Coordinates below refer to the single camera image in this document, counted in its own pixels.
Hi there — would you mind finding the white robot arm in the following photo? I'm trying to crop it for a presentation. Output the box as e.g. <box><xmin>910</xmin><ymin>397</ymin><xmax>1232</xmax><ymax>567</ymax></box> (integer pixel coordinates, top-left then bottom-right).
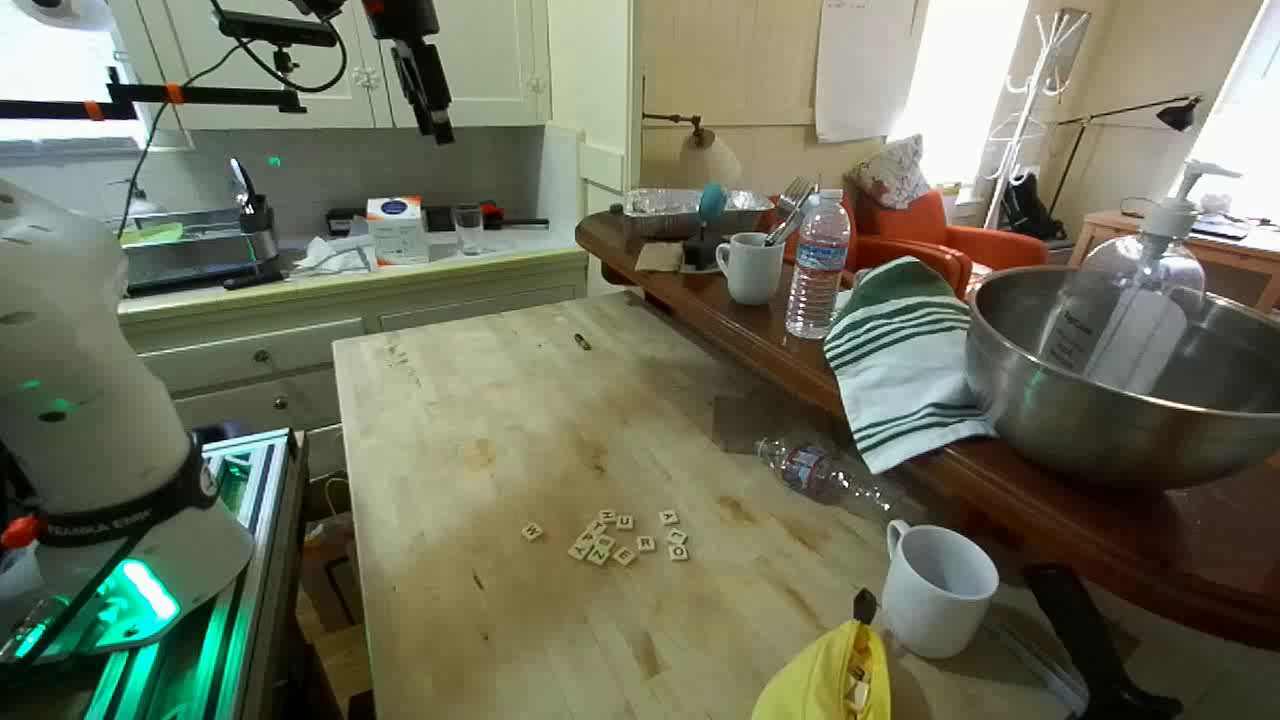
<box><xmin>0</xmin><ymin>180</ymin><xmax>252</xmax><ymax>665</ymax></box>

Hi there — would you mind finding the white mug with utensils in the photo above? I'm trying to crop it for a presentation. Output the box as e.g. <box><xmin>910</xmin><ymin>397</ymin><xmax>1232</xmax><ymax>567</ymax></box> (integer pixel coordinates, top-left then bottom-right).
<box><xmin>715</xmin><ymin>233</ymin><xmax>785</xmax><ymax>308</ymax></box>

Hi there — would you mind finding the crushed plastic bottle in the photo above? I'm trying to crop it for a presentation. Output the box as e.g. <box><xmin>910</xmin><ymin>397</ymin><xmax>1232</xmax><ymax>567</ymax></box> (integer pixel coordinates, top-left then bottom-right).
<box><xmin>758</xmin><ymin>436</ymin><xmax>890</xmax><ymax>511</ymax></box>

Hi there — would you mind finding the desk lamp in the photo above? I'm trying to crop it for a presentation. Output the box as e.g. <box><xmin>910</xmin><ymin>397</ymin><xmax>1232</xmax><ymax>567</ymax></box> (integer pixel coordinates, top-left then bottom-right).
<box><xmin>646</xmin><ymin>111</ymin><xmax>741</xmax><ymax>189</ymax></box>

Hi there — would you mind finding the clear water bottle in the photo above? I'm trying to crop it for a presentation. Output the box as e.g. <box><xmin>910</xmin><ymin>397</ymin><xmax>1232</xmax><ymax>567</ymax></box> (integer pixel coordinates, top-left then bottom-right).
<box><xmin>785</xmin><ymin>189</ymin><xmax>852</xmax><ymax>339</ymax></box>

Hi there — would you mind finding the green striped dish towel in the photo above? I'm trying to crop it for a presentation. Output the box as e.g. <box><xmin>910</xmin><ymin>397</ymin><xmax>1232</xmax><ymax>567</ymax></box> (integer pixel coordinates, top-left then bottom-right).
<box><xmin>824</xmin><ymin>257</ymin><xmax>993</xmax><ymax>475</ymax></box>

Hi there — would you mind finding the orange armchair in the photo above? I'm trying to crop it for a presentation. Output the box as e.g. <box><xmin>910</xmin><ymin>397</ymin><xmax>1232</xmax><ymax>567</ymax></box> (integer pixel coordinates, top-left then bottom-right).
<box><xmin>845</xmin><ymin>189</ymin><xmax>1048</xmax><ymax>298</ymax></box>

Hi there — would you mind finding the white mug near table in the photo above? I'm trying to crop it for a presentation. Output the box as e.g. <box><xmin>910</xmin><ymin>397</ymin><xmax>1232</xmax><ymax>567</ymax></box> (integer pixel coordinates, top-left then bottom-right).
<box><xmin>886</xmin><ymin>519</ymin><xmax>1001</xmax><ymax>661</ymax></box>

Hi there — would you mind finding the white kitchen cabinet counter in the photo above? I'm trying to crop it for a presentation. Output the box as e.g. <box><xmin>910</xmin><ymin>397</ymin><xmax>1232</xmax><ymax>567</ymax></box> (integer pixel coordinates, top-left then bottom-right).
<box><xmin>121</xmin><ymin>227</ymin><xmax>590</xmax><ymax>482</ymax></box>

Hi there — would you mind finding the clear soap pump bottle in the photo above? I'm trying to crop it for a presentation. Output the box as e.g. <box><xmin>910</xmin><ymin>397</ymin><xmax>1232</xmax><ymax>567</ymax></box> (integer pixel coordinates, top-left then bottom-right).
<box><xmin>1035</xmin><ymin>160</ymin><xmax>1232</xmax><ymax>392</ymax></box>

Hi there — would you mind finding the steel mixing bowl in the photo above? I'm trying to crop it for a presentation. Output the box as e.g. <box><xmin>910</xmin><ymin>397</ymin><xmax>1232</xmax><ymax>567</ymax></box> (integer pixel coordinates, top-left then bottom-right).
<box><xmin>967</xmin><ymin>267</ymin><xmax>1280</xmax><ymax>489</ymax></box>

